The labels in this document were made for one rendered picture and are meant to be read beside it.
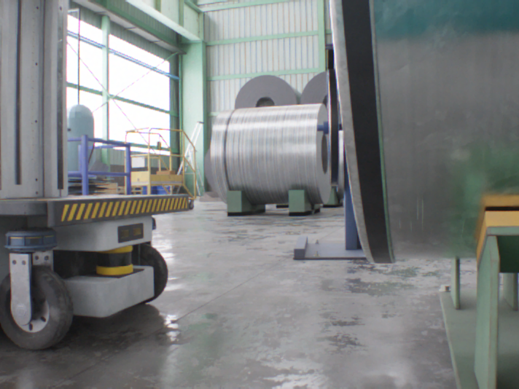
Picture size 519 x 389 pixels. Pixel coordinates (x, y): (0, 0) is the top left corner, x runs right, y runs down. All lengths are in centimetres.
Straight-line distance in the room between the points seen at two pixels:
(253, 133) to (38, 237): 519
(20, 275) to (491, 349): 88
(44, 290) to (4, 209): 19
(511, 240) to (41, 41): 132
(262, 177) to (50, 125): 476
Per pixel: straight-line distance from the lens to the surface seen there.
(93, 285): 124
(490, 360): 79
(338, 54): 66
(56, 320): 115
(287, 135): 608
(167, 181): 810
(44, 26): 165
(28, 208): 105
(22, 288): 116
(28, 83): 158
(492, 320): 78
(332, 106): 251
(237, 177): 625
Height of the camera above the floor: 34
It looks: level
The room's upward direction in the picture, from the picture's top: 1 degrees counter-clockwise
